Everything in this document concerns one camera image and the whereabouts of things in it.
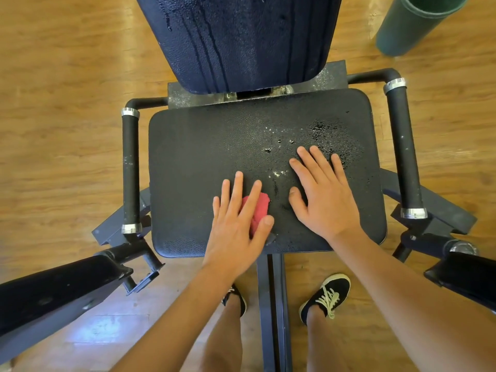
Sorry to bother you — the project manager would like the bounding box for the person's right leg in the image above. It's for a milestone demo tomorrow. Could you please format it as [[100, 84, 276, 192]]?
[[306, 309, 350, 372]]

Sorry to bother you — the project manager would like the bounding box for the person's right hand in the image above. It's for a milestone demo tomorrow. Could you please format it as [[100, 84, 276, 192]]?
[[288, 145, 363, 245]]

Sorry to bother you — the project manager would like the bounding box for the person's right black shoe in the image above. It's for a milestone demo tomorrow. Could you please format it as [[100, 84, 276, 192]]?
[[298, 272, 352, 326]]

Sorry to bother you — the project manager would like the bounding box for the pink cleaning cloth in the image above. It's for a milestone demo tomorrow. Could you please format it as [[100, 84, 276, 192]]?
[[239, 191, 272, 237]]

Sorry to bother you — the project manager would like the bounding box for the person's left leg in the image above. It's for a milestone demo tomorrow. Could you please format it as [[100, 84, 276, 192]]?
[[200, 294, 245, 372]]

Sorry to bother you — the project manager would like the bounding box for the person's leg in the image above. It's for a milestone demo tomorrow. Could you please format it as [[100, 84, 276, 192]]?
[[306, 309, 350, 372], [200, 294, 245, 372]]

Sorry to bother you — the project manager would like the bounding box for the person's left black shoe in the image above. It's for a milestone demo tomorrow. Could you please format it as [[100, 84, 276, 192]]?
[[222, 284, 248, 318]]

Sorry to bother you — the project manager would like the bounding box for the person's black shoe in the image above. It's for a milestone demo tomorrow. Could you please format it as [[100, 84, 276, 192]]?
[[222, 284, 248, 318], [298, 272, 352, 326]]

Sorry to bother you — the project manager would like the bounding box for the person's right forearm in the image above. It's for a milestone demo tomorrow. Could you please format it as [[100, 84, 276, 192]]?
[[329, 228, 496, 372]]

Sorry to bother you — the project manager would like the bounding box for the dark green plastic bucket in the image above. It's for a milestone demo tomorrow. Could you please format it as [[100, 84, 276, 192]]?
[[376, 0, 471, 58]]

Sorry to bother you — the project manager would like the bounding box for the person's left forearm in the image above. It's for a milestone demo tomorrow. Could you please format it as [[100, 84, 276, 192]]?
[[108, 263, 241, 372]]

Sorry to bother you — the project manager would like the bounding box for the person's left hand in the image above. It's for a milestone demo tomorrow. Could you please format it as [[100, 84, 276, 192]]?
[[203, 170, 275, 284]]

